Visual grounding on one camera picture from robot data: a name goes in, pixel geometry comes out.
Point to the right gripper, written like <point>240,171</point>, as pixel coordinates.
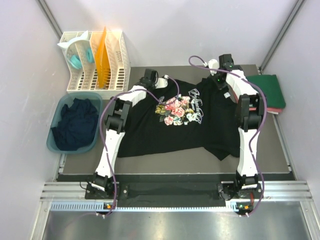
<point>220,86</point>

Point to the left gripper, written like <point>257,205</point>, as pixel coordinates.
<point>153,82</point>

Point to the black t shirt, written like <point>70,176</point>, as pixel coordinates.
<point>183,116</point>

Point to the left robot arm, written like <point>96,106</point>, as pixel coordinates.
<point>113,122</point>

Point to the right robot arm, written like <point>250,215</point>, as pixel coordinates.
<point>250,116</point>

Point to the folded green t shirt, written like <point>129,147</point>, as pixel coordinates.
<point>270,86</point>

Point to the orange plastic folder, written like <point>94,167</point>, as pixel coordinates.
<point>102,61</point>

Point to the white file organizer rack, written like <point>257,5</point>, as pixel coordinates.
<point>86,79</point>

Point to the folded pink t shirt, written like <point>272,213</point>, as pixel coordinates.
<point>274,111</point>

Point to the teal cat ear headphones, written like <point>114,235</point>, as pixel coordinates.
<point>74,59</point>

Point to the navy blue t shirt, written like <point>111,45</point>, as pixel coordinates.
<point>77,126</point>

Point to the teal plastic bin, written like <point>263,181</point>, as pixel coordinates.
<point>68,99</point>

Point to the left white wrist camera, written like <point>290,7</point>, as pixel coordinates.
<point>162,82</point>

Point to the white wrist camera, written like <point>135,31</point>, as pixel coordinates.
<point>212,64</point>
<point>162,82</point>

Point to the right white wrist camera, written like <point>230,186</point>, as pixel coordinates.
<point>212,64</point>

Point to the right corner aluminium post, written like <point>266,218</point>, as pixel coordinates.
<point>289,20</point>

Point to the corner aluminium post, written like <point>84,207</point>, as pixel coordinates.
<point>289,20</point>
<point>44,7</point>

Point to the left corner aluminium post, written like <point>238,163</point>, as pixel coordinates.
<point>44,7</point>

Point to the white cable duct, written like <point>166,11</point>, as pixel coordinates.
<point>104,207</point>

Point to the aluminium frame rail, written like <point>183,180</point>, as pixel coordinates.
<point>282,191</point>

